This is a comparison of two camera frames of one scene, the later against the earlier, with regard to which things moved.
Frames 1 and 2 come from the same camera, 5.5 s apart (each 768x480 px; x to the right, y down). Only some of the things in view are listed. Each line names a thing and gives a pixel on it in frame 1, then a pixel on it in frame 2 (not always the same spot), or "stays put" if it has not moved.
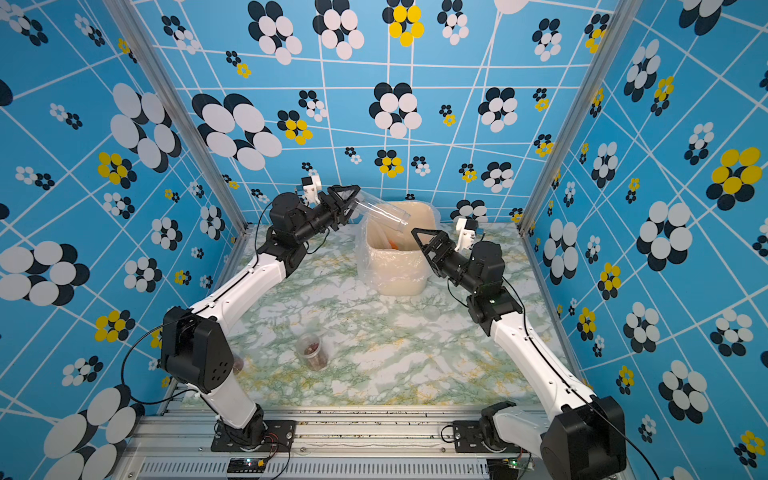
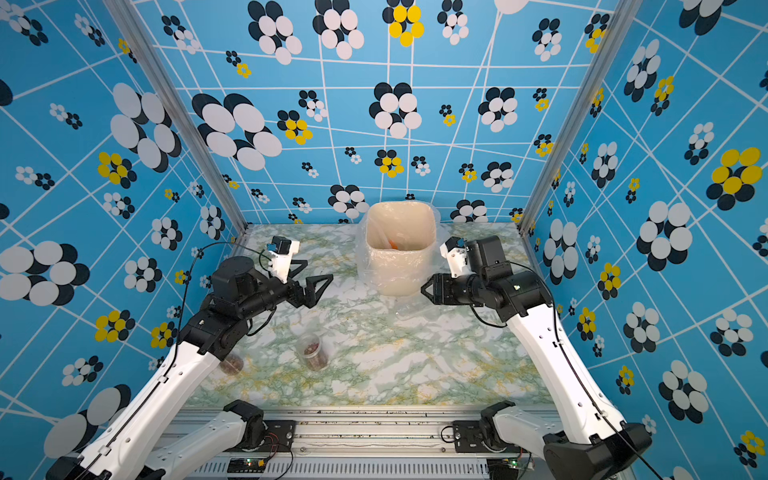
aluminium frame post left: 173,96 stays put
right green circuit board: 503,467 stays put
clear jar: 238,365 stays put
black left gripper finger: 341,222 → 311,296
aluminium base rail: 330,445 stays put
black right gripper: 438,248 → 442,287
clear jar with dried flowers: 310,349 stays put
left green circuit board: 246,465 stays put
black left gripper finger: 334,193 → 302,263
